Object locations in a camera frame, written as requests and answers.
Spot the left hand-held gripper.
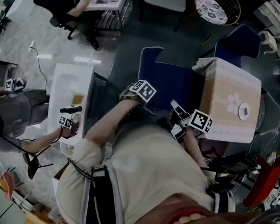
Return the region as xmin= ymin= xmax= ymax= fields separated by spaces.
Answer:
xmin=118 ymin=79 xmax=158 ymax=107

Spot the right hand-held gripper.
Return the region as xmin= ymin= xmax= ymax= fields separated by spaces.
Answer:
xmin=169 ymin=97 xmax=214 ymax=140

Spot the person's right forearm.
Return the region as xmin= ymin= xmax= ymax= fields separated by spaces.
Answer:
xmin=182 ymin=128 xmax=212 ymax=178

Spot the person's left forearm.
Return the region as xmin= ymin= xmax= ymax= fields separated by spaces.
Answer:
xmin=82 ymin=98 xmax=145 ymax=151

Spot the table with checked tablecloth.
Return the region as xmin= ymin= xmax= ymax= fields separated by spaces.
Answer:
xmin=192 ymin=54 xmax=266 ymax=147

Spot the black office chair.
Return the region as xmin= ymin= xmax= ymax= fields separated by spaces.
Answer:
xmin=33 ymin=0 xmax=80 ymax=43

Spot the black metal chair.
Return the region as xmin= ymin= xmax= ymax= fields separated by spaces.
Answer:
xmin=21 ymin=145 xmax=55 ymax=181

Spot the white round plate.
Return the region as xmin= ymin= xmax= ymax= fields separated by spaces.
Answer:
xmin=238 ymin=102 xmax=252 ymax=121

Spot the flat yellow sponge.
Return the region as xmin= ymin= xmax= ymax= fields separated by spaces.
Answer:
xmin=72 ymin=94 xmax=86 ymax=106

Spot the person's torso in white shirt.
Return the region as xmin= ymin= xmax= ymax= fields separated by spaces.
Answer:
xmin=52 ymin=117 xmax=238 ymax=224

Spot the black faucet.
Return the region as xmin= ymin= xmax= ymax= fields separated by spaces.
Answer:
xmin=60 ymin=106 xmax=83 ymax=114

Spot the white desk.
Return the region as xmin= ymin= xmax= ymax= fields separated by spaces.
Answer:
xmin=83 ymin=0 xmax=136 ymax=33

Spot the white waste bin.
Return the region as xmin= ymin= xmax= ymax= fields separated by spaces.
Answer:
xmin=59 ymin=140 xmax=76 ymax=158

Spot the floral round cushion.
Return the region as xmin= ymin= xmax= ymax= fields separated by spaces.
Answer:
xmin=194 ymin=0 xmax=228 ymax=27

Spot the white ornate stool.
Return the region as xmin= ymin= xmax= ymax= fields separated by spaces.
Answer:
xmin=258 ymin=29 xmax=279 ymax=56

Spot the red armchair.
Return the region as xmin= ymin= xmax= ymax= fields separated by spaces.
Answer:
xmin=239 ymin=153 xmax=280 ymax=209

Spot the white ornate dressing table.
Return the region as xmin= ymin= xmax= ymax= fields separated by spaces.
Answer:
xmin=251 ymin=0 xmax=280 ymax=39

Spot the pink plastic basin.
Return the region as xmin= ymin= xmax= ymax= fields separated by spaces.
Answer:
xmin=0 ymin=170 xmax=18 ymax=201

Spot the black mount with red button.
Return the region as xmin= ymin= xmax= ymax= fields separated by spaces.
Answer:
xmin=205 ymin=174 xmax=236 ymax=195

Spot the black cable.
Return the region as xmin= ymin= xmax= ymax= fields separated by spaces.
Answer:
xmin=33 ymin=46 xmax=49 ymax=93

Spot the black shoulder strap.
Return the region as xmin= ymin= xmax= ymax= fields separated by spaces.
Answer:
xmin=213 ymin=190 xmax=237 ymax=215
xmin=82 ymin=166 xmax=117 ymax=224

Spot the yellow wire chair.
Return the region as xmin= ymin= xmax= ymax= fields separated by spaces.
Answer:
xmin=173 ymin=0 xmax=244 ymax=47

